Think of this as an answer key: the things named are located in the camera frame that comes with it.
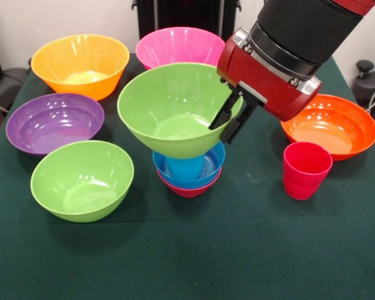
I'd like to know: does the shallow purple plastic bowl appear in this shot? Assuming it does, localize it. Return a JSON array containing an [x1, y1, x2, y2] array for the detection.
[[6, 92, 105, 156]]

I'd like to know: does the blue plastic cup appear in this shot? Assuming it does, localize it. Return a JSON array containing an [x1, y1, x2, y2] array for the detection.
[[165, 156, 207, 181]]

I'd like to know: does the black floor stand base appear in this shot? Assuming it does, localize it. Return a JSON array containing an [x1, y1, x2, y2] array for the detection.
[[352, 60, 375, 109]]

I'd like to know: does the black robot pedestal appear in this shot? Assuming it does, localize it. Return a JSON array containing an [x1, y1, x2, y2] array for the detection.
[[136, 0, 238, 41]]

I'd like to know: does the small red plastic bowl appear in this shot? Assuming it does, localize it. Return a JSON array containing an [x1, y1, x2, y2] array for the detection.
[[156, 167, 223, 199]]

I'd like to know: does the large pink plastic bowl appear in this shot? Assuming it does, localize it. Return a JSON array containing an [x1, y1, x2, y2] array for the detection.
[[135, 26, 226, 71]]

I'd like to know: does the shallow orange plastic bowl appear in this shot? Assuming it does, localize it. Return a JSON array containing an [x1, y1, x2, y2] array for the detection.
[[281, 94, 375, 162]]

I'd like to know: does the red plastic cup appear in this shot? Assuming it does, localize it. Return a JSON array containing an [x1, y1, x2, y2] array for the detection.
[[282, 141, 334, 201]]

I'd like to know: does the large yellow-orange plastic bowl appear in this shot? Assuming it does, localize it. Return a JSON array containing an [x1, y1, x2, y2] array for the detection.
[[30, 34, 131, 102]]

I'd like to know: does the light green plastic bowl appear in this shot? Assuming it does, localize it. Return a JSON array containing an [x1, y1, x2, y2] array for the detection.
[[29, 139, 135, 224], [116, 62, 244, 160]]

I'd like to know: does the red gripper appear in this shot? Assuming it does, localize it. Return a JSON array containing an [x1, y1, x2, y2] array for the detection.
[[208, 37, 313, 145]]

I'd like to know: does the dark green table cloth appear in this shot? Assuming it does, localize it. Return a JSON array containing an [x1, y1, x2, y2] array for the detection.
[[0, 52, 375, 300]]

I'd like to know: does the small blue plastic bowl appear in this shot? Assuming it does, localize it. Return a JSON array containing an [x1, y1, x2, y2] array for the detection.
[[152, 142, 226, 189]]

